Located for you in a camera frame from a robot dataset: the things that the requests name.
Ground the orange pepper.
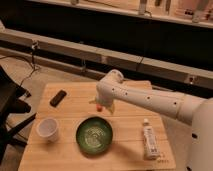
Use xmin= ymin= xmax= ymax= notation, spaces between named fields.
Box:
xmin=96 ymin=105 xmax=102 ymax=112

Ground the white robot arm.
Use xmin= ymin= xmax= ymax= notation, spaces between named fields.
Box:
xmin=92 ymin=69 xmax=213 ymax=171

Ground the black rectangular remote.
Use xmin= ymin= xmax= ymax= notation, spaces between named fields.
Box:
xmin=50 ymin=90 xmax=67 ymax=107

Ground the black floor cable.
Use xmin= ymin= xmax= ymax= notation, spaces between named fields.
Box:
xmin=0 ymin=41 xmax=43 ymax=88

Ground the black office chair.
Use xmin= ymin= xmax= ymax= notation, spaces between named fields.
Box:
xmin=0 ymin=65 xmax=35 ymax=164

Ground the black hanging cable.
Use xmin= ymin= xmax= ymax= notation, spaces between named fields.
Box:
xmin=135 ymin=56 xmax=146 ymax=73

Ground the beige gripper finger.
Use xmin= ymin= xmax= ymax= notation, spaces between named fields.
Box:
xmin=89 ymin=99 xmax=97 ymax=104
xmin=106 ymin=103 xmax=115 ymax=114

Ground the green round plate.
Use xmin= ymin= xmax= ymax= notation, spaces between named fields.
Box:
xmin=76 ymin=117 xmax=113 ymax=155

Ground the white paper cup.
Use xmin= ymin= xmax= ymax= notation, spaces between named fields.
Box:
xmin=36 ymin=118 xmax=59 ymax=142

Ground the white plastic bottle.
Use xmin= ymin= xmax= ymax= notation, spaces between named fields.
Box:
xmin=143 ymin=118 xmax=160 ymax=160

